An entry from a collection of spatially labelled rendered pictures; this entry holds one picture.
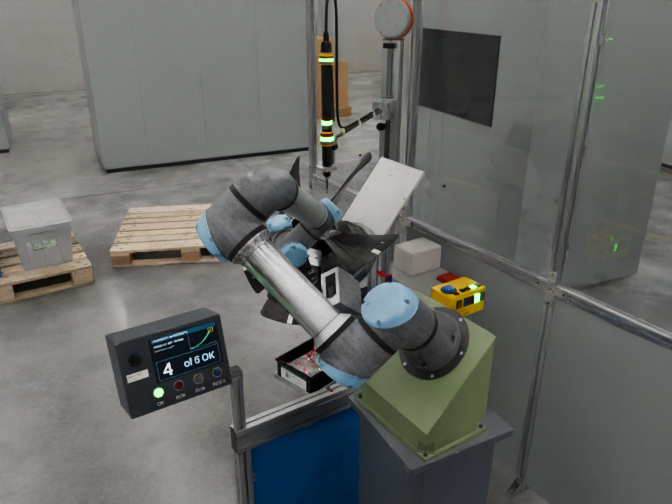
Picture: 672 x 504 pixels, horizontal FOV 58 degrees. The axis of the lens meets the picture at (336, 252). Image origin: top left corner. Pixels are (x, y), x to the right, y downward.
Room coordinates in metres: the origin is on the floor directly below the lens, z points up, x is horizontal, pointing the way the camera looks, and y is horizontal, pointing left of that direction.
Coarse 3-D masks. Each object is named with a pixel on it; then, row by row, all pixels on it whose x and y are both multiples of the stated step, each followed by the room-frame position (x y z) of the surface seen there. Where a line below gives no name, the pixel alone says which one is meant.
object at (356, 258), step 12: (336, 240) 1.90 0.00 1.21; (348, 240) 1.89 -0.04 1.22; (360, 240) 1.88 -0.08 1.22; (372, 240) 1.86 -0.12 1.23; (384, 240) 1.84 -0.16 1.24; (336, 252) 1.83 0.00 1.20; (348, 252) 1.81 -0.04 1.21; (360, 252) 1.80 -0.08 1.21; (372, 252) 1.79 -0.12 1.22; (348, 264) 1.76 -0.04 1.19; (360, 264) 1.74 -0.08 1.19
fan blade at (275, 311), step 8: (320, 272) 1.93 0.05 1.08; (320, 280) 1.91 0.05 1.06; (320, 288) 1.88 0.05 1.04; (264, 304) 1.85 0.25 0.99; (272, 304) 1.84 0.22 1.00; (280, 304) 1.84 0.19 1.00; (264, 312) 1.83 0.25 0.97; (272, 312) 1.82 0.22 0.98; (280, 312) 1.82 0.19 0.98; (280, 320) 1.80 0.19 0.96
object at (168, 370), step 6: (162, 360) 1.22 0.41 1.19; (168, 360) 1.22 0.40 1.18; (174, 360) 1.23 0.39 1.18; (156, 366) 1.21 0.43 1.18; (162, 366) 1.21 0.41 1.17; (168, 366) 1.22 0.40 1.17; (174, 366) 1.23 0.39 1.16; (162, 372) 1.21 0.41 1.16; (168, 372) 1.22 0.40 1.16; (174, 372) 1.22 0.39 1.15; (162, 378) 1.20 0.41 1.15; (168, 378) 1.21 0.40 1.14
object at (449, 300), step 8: (456, 280) 1.88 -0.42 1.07; (464, 280) 1.88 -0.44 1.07; (472, 280) 1.88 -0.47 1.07; (432, 288) 1.82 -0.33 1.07; (440, 288) 1.82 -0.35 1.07; (456, 288) 1.82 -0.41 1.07; (480, 288) 1.82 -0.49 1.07; (432, 296) 1.82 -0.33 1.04; (440, 296) 1.79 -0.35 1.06; (448, 296) 1.76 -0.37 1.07; (456, 296) 1.76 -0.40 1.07; (464, 296) 1.78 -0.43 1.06; (448, 304) 1.75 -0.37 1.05; (472, 304) 1.80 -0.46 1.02; (480, 304) 1.82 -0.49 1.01; (464, 312) 1.78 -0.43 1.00; (472, 312) 1.80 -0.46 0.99
